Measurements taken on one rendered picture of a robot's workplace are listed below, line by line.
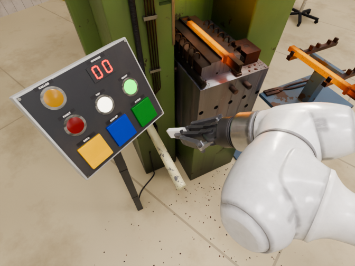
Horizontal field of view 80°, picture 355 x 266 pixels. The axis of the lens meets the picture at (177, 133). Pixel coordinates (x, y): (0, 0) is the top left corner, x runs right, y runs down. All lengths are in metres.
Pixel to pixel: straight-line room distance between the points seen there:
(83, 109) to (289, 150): 0.51
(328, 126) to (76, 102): 0.56
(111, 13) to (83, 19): 0.48
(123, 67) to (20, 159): 1.65
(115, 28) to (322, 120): 0.72
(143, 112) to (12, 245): 1.41
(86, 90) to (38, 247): 1.33
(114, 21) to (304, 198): 0.78
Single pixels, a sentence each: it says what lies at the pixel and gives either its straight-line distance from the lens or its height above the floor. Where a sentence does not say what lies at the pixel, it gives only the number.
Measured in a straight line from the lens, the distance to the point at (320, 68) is 1.12.
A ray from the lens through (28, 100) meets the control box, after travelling 0.60.
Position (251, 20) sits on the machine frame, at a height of 1.05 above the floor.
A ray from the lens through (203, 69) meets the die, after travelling 0.96.
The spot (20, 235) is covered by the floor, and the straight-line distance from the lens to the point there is 1.87.
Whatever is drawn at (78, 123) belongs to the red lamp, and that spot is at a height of 1.09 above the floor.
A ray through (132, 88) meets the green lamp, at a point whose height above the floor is 1.09.
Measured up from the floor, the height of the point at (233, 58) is 1.02.
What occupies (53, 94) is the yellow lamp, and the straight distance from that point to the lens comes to 0.61.
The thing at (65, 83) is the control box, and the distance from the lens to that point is 0.62.
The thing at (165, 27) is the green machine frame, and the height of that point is 1.11.
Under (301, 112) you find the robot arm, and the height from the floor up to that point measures 1.27.
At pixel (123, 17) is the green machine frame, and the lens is 0.87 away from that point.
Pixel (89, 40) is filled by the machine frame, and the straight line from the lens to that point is 1.37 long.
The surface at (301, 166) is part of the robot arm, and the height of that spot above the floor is 1.29.
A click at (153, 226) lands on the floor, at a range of 1.58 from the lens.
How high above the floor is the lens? 1.53
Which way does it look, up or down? 53 degrees down
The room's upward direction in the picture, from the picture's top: straight up
